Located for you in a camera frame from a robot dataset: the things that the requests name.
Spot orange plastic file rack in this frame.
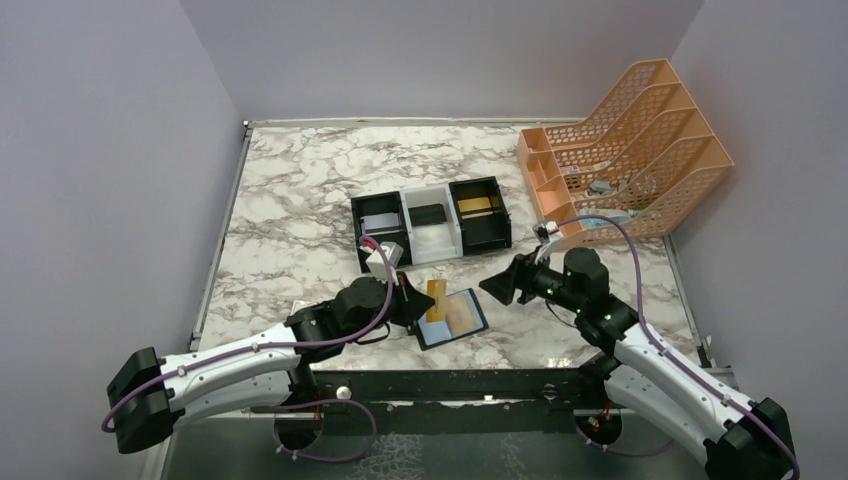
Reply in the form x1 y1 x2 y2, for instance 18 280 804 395
516 59 734 247

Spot black card in tray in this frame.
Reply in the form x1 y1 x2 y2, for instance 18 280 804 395
408 203 447 227

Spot black leather card holder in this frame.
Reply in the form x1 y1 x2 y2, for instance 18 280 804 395
415 288 489 351

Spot purple cable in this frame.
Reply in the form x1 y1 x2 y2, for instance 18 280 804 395
100 235 380 464
539 214 802 480

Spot black white three-compartment tray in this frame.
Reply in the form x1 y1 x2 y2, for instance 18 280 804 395
350 176 512 267

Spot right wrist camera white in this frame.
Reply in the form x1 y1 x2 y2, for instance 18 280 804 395
533 221 564 255

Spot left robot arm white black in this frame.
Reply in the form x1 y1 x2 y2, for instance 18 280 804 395
101 272 436 454

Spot silver card in tray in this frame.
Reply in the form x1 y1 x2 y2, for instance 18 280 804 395
361 212 400 235

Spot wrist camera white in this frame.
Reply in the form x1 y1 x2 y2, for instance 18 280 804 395
533 221 564 255
360 241 404 285

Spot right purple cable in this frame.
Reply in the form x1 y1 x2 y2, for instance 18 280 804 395
539 214 802 480

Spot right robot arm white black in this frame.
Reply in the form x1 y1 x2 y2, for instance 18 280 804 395
479 248 799 479

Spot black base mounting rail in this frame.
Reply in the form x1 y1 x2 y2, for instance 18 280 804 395
250 369 644 437

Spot items inside file rack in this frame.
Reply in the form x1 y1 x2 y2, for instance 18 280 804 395
562 160 653 218

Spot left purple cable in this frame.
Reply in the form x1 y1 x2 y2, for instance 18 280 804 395
100 235 380 464

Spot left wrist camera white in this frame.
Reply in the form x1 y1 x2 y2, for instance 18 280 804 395
360 241 404 285

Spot gold VIP card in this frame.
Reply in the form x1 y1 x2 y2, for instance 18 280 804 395
457 197 492 218
446 295 477 336
426 279 448 323

